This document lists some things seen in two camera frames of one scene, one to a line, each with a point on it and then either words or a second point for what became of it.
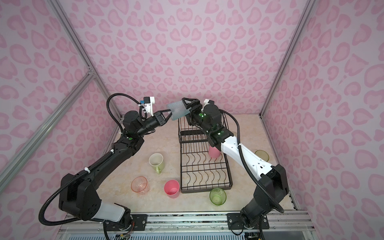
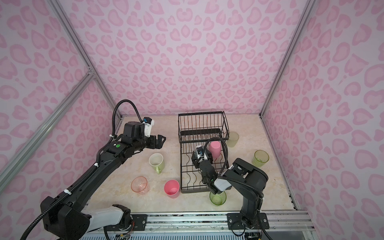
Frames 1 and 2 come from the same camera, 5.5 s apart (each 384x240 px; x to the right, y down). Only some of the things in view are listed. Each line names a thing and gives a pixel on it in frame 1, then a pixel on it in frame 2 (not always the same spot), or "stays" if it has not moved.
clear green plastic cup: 262,154 stays
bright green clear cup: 218,196 stays
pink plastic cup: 214,152 stays
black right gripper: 193,113 → 194,161
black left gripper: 159,118 → 154,144
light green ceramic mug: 156,160 stays
